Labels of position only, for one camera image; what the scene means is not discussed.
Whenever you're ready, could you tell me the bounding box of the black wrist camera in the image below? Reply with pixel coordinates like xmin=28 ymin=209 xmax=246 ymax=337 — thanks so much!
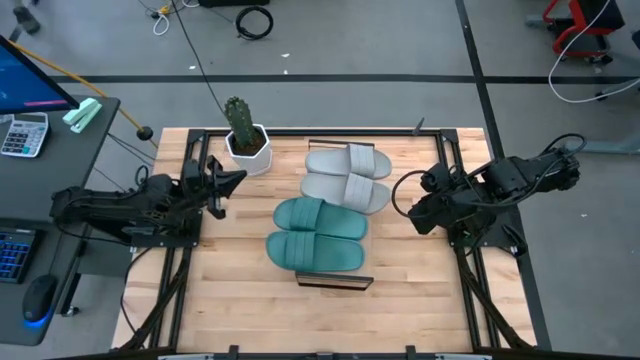
xmin=180 ymin=158 xmax=204 ymax=187
xmin=422 ymin=162 xmax=452 ymax=194

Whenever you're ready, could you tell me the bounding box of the white cable with yellow plug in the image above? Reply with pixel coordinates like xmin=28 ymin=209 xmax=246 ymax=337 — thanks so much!
xmin=151 ymin=0 xmax=201 ymax=37

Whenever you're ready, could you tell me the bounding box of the backlit black keyboard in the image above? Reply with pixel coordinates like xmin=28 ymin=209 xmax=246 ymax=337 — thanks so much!
xmin=0 ymin=226 xmax=38 ymax=285

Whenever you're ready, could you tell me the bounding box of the grey rubber slide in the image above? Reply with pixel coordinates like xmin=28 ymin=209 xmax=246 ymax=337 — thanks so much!
xmin=304 ymin=142 xmax=393 ymax=181
xmin=299 ymin=171 xmax=393 ymax=216

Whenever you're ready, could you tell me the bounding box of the computer monitor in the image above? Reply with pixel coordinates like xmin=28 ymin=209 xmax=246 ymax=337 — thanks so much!
xmin=0 ymin=33 xmax=81 ymax=117

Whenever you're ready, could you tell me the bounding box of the dark grey desk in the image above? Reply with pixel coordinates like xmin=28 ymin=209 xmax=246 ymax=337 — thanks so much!
xmin=0 ymin=94 xmax=122 ymax=347

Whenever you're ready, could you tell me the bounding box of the grey calculator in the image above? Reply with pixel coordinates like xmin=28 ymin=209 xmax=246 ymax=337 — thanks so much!
xmin=0 ymin=111 xmax=51 ymax=159

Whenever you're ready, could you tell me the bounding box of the black computer mouse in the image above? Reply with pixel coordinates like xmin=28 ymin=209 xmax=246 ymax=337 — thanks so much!
xmin=21 ymin=273 xmax=59 ymax=324

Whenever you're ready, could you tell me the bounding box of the red and black cart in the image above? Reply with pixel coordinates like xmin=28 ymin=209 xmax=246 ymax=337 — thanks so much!
xmin=524 ymin=0 xmax=627 ymax=66

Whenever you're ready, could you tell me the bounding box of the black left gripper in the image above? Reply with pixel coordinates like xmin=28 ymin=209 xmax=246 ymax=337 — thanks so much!
xmin=199 ymin=155 xmax=248 ymax=220

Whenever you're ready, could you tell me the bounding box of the black metal table frame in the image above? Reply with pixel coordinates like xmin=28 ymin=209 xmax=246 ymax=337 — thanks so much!
xmin=118 ymin=127 xmax=537 ymax=352

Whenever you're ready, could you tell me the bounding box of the grey table leg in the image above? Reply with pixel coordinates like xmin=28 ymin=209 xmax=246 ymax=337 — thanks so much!
xmin=563 ymin=78 xmax=640 ymax=156

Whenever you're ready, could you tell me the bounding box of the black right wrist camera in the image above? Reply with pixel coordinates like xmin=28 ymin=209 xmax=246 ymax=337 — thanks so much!
xmin=422 ymin=162 xmax=452 ymax=194

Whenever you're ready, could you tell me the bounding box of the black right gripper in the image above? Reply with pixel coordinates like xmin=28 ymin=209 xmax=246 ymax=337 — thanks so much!
xmin=407 ymin=179 xmax=476 ymax=236

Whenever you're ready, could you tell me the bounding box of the white hexagonal plant pot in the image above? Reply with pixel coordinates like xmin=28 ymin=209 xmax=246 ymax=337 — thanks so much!
xmin=224 ymin=122 xmax=274 ymax=177

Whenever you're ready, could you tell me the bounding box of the green rubber slide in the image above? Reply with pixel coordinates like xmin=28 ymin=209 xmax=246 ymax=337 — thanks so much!
xmin=264 ymin=229 xmax=367 ymax=274
xmin=271 ymin=195 xmax=370 ymax=242

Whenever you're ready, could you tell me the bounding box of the coiled black cable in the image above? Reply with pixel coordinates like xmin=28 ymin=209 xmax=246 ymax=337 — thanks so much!
xmin=234 ymin=4 xmax=275 ymax=42

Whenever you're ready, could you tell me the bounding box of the mint green stapler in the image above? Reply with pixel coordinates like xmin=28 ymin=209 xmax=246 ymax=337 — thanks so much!
xmin=61 ymin=96 xmax=104 ymax=135

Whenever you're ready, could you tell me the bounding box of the green cactus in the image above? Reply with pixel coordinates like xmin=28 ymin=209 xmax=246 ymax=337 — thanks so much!
xmin=223 ymin=95 xmax=258 ymax=152

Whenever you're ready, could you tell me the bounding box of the yellow pole with black knob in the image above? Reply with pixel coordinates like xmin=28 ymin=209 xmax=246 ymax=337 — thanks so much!
xmin=6 ymin=38 xmax=159 ymax=150

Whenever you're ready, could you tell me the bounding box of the white floor cable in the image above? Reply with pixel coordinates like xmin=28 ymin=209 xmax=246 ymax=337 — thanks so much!
xmin=547 ymin=0 xmax=640 ymax=105

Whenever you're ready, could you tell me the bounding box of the person's foot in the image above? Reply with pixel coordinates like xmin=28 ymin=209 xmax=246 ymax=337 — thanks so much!
xmin=11 ymin=4 xmax=42 ymax=36

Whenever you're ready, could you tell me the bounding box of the long black floor cable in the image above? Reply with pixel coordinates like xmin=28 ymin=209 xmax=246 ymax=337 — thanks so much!
xmin=169 ymin=0 xmax=227 ymax=119

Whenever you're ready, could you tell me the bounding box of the wooden shelf with black frame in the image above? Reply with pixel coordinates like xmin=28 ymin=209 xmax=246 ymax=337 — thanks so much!
xmin=294 ymin=139 xmax=376 ymax=293

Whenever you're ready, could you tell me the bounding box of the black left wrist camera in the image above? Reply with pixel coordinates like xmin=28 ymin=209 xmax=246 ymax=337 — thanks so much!
xmin=180 ymin=158 xmax=204 ymax=187

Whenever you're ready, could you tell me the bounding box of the black right camera cable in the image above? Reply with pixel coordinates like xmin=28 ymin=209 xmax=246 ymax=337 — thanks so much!
xmin=390 ymin=169 xmax=433 ymax=220

